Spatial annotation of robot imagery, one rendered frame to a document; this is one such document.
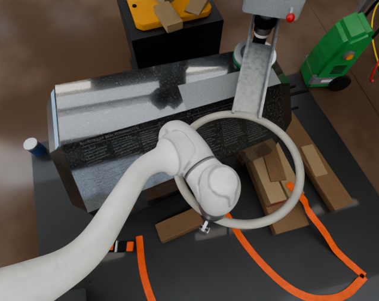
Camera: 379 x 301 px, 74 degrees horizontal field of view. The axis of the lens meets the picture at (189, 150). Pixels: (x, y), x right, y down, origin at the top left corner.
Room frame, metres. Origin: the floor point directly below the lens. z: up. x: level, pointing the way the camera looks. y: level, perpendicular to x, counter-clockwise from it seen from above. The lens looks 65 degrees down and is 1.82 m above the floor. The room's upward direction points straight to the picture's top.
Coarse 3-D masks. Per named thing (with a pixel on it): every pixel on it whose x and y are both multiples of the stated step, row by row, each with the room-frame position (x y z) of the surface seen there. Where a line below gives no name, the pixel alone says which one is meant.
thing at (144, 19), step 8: (128, 0) 1.54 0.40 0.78; (136, 0) 1.55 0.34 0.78; (144, 0) 1.55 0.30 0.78; (152, 0) 1.55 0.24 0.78; (176, 0) 1.55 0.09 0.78; (184, 0) 1.55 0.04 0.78; (136, 8) 1.46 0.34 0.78; (144, 8) 1.47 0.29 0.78; (152, 8) 1.47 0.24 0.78; (176, 8) 1.47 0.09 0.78; (184, 8) 1.47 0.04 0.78; (208, 8) 1.47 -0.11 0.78; (136, 16) 1.39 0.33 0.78; (144, 16) 1.39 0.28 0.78; (152, 16) 1.39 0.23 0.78; (184, 16) 1.40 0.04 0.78; (192, 16) 1.42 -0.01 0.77; (200, 16) 1.43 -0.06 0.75; (136, 24) 1.33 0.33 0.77; (144, 24) 1.32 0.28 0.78; (152, 24) 1.33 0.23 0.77; (160, 24) 1.35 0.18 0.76
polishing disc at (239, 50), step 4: (244, 40) 1.09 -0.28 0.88; (240, 44) 1.06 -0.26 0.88; (244, 44) 1.06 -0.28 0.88; (268, 44) 1.06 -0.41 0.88; (236, 48) 1.03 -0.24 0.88; (240, 48) 1.03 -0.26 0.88; (244, 48) 1.03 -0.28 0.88; (236, 52) 1.00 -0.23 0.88; (240, 52) 1.00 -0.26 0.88; (236, 56) 0.97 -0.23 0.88; (240, 56) 0.97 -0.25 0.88; (236, 60) 0.95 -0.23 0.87; (240, 60) 0.94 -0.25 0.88; (240, 64) 0.92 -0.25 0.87; (272, 64) 0.92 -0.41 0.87
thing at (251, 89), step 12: (252, 24) 0.96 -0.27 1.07; (276, 24) 0.96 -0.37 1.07; (276, 36) 0.90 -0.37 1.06; (252, 48) 0.89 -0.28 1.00; (264, 48) 0.89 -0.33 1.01; (252, 60) 0.83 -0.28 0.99; (264, 60) 0.83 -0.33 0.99; (240, 72) 0.75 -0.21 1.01; (252, 72) 0.78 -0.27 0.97; (264, 72) 0.78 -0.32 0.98; (240, 84) 0.73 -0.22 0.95; (252, 84) 0.73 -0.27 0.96; (264, 84) 0.70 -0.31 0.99; (240, 96) 0.68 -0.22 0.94; (252, 96) 0.67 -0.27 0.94; (264, 96) 0.64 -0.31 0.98; (240, 108) 0.62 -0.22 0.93; (252, 108) 0.62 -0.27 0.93
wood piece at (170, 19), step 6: (156, 6) 1.42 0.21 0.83; (162, 6) 1.42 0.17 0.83; (168, 6) 1.42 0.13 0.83; (156, 12) 1.39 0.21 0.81; (162, 12) 1.36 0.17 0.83; (168, 12) 1.36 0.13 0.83; (174, 12) 1.37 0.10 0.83; (162, 18) 1.31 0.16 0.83; (168, 18) 1.31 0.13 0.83; (174, 18) 1.31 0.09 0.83; (180, 18) 1.31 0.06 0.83; (162, 24) 1.32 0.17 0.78; (168, 24) 1.26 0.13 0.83; (174, 24) 1.27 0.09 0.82; (180, 24) 1.28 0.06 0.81; (168, 30) 1.25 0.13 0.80; (174, 30) 1.27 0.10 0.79
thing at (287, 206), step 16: (224, 112) 0.59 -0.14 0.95; (240, 112) 0.59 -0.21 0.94; (272, 128) 0.52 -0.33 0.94; (288, 144) 0.44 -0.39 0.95; (176, 176) 0.30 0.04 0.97; (304, 176) 0.31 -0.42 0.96; (288, 208) 0.18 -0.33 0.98; (224, 224) 0.13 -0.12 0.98; (240, 224) 0.13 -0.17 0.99; (256, 224) 0.13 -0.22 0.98
